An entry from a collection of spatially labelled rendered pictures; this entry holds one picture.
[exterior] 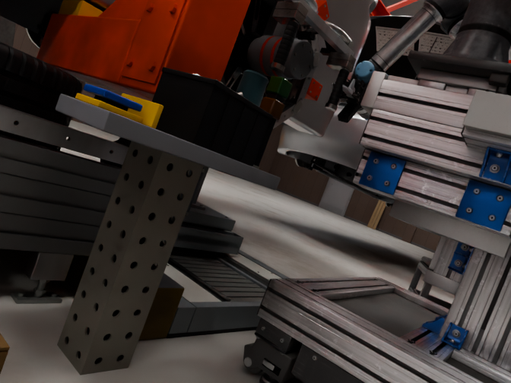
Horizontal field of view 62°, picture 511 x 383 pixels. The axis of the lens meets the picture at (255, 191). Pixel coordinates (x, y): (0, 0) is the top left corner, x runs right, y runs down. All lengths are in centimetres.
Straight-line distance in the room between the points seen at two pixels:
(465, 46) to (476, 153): 24
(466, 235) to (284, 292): 44
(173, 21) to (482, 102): 63
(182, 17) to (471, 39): 62
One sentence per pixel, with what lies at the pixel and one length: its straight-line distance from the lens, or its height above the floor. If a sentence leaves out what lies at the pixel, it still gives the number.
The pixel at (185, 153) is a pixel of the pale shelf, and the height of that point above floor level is 43.
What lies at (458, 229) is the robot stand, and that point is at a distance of 109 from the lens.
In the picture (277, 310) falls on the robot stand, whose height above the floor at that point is 17.
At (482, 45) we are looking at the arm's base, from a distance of 107.
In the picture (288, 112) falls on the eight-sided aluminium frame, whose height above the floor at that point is 71.
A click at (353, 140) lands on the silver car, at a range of 398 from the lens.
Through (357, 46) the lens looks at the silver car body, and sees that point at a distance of 247.
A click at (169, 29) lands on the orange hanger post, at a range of 98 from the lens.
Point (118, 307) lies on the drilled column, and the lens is 82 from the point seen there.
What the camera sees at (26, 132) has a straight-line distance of 93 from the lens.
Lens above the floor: 44
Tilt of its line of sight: 3 degrees down
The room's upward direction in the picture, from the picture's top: 21 degrees clockwise
